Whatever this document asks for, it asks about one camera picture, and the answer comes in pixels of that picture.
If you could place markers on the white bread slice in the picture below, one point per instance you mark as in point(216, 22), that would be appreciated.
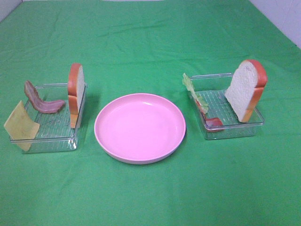
point(246, 87)

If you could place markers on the green lettuce leaf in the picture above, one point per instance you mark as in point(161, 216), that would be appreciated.
point(201, 103)

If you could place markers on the pink round plate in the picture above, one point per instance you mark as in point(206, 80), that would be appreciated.
point(140, 128)

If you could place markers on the bread slice left tray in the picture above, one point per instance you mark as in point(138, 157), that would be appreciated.
point(75, 91)

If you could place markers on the green tablecloth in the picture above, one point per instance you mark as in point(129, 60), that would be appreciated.
point(132, 47)

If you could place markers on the clear left plastic tray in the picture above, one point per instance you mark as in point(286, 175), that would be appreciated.
point(55, 133)

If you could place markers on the brown bacon strip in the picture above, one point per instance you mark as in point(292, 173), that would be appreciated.
point(47, 107)

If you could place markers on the yellow cheese slice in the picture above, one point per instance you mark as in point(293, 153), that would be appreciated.
point(21, 127)

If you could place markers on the clear plastic tray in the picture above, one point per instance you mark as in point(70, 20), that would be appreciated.
point(212, 88)
point(55, 133)

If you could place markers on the red ham strip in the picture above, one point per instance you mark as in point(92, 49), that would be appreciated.
point(210, 124)

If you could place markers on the clear right plastic tray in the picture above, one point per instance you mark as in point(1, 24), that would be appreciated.
point(212, 88)

